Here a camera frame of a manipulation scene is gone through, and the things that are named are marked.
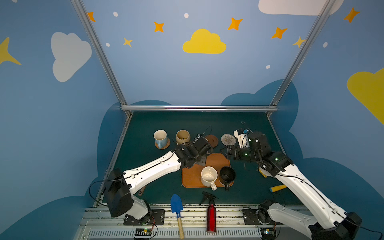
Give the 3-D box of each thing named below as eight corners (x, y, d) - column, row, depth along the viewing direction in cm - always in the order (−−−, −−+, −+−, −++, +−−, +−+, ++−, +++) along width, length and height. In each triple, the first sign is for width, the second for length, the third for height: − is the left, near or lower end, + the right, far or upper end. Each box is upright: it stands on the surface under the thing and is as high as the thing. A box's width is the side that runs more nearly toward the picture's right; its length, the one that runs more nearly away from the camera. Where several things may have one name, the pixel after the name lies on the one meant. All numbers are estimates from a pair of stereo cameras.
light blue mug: (156, 148, 102) (152, 139, 93) (157, 139, 107) (154, 129, 99) (167, 148, 102) (165, 139, 94) (168, 139, 107) (166, 129, 99)
